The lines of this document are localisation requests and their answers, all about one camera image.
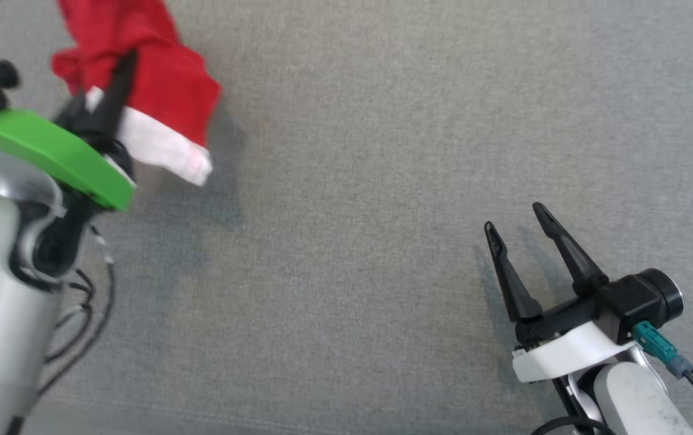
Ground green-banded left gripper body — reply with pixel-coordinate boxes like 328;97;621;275
0;103;137;211

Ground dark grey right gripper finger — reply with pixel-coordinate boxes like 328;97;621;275
532;202;610;297
484;221;543;322

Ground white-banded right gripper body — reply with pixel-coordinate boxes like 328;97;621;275
511;296;638;384

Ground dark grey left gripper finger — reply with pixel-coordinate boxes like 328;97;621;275
89;50;137;137

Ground red shorts with white hem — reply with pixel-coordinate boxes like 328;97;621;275
50;0;223;187

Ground black looped cable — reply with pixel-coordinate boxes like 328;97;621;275
530;416;619;435

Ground teal connector with black cable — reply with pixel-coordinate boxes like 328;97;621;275
631;320;693;435

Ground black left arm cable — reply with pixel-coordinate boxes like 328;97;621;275
38;227;117;396

